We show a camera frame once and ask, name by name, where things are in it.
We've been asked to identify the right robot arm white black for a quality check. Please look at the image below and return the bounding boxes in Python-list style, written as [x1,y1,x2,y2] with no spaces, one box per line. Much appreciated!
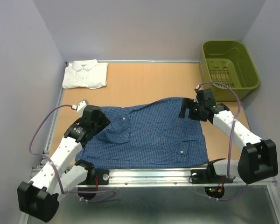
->
[179,89,278,184]

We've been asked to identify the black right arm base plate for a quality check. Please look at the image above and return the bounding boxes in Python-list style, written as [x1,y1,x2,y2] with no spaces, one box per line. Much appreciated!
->
[189,169,233,184]

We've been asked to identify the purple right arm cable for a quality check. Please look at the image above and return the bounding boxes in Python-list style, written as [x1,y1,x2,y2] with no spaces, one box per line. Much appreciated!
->
[195,82,249,202]

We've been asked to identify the blue checkered long sleeve shirt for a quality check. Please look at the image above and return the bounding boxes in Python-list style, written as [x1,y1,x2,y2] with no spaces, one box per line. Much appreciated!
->
[76,97,208,169]

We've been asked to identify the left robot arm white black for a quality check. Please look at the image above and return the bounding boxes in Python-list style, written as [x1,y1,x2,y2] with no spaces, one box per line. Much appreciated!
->
[17,100,110,222]

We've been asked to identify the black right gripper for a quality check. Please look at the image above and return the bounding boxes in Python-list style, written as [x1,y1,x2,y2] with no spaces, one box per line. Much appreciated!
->
[178,97,206,121]

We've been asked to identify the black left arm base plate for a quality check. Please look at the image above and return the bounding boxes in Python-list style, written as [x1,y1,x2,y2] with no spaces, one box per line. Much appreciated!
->
[83,169,110,185]

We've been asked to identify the folded white shirt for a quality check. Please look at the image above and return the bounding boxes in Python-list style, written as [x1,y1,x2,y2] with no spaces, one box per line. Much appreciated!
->
[62,59,108,89]

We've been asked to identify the green plastic basket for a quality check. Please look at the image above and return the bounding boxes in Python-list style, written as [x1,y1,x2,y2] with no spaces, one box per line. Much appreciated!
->
[200,40,260,101]

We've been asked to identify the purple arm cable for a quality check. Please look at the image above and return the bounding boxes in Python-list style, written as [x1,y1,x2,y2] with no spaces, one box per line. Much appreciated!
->
[195,82,249,202]
[29,105,117,203]

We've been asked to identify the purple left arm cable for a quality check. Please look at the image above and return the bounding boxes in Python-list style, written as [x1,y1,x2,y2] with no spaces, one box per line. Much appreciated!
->
[29,105,117,203]

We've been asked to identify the aluminium mounting rail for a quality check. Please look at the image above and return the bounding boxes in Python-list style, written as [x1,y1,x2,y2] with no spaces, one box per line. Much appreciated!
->
[28,166,278,187]

